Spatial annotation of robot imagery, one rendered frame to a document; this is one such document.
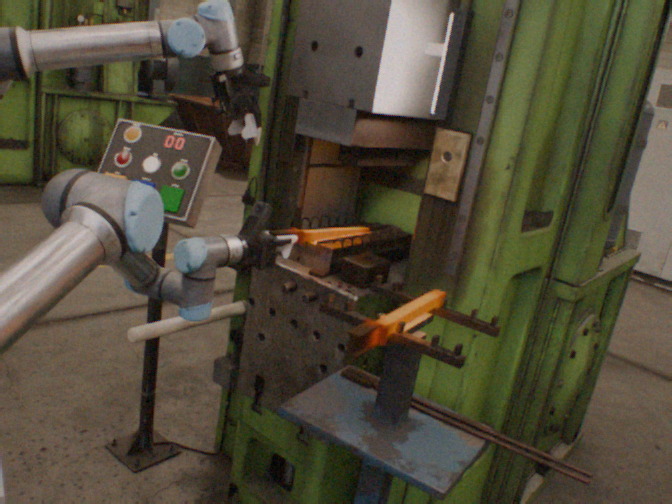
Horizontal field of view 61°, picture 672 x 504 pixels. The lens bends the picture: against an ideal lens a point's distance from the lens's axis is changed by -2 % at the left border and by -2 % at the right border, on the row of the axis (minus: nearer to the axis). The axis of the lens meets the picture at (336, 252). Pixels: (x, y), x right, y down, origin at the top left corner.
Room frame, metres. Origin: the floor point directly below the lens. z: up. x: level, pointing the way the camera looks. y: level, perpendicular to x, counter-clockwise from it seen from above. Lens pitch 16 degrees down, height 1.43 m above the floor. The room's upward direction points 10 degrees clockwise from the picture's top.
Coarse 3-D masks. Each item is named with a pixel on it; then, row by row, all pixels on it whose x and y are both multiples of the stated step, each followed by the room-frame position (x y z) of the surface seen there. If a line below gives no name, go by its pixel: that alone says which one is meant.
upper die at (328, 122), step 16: (304, 112) 1.63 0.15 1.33; (320, 112) 1.60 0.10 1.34; (336, 112) 1.57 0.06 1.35; (352, 112) 1.54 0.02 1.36; (368, 112) 1.57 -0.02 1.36; (304, 128) 1.63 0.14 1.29; (320, 128) 1.59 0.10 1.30; (336, 128) 1.56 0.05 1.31; (352, 128) 1.53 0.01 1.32; (368, 128) 1.58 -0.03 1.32; (384, 128) 1.64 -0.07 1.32; (400, 128) 1.71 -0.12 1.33; (416, 128) 1.78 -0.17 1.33; (432, 128) 1.85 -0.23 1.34; (352, 144) 1.54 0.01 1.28; (368, 144) 1.59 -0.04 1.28; (384, 144) 1.65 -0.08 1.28; (400, 144) 1.72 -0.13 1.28; (416, 144) 1.79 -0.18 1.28
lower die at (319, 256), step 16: (352, 224) 1.91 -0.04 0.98; (368, 224) 1.90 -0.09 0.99; (384, 224) 1.91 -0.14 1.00; (304, 240) 1.59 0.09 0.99; (320, 240) 1.56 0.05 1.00; (336, 240) 1.62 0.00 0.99; (368, 240) 1.69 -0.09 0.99; (384, 240) 1.73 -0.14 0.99; (400, 240) 1.81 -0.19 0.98; (288, 256) 1.62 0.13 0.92; (304, 256) 1.58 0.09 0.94; (320, 256) 1.55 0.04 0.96; (336, 256) 1.55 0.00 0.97; (400, 256) 1.82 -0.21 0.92; (336, 272) 1.56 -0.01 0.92
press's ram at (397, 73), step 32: (320, 0) 1.63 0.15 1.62; (352, 0) 1.57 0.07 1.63; (384, 0) 1.51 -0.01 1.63; (416, 0) 1.58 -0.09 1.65; (448, 0) 1.71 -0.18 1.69; (320, 32) 1.62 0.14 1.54; (352, 32) 1.56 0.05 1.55; (384, 32) 1.50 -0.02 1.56; (416, 32) 1.60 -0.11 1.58; (320, 64) 1.61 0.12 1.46; (352, 64) 1.55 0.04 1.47; (384, 64) 1.51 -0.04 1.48; (416, 64) 1.63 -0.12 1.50; (320, 96) 1.60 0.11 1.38; (352, 96) 1.54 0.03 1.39; (384, 96) 1.53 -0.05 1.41; (416, 96) 1.65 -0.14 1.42
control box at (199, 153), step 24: (120, 120) 1.87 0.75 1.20; (120, 144) 1.82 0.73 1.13; (144, 144) 1.82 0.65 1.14; (168, 144) 1.80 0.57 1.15; (192, 144) 1.80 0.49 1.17; (216, 144) 1.82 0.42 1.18; (120, 168) 1.78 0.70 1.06; (144, 168) 1.77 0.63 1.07; (168, 168) 1.76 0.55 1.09; (192, 168) 1.76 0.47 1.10; (192, 192) 1.72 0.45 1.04; (168, 216) 1.68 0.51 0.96; (192, 216) 1.71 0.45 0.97
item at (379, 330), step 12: (420, 300) 1.19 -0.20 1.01; (432, 300) 1.20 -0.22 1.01; (396, 312) 1.09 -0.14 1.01; (408, 312) 1.11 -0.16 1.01; (420, 312) 1.15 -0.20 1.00; (360, 324) 0.97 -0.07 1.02; (372, 324) 0.99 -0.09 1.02; (384, 324) 1.02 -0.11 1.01; (396, 324) 1.05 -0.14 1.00; (360, 336) 0.93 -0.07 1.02; (372, 336) 0.98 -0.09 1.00; (384, 336) 0.99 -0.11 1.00; (348, 348) 0.93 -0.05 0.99; (360, 348) 0.95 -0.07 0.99; (372, 348) 0.97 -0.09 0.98
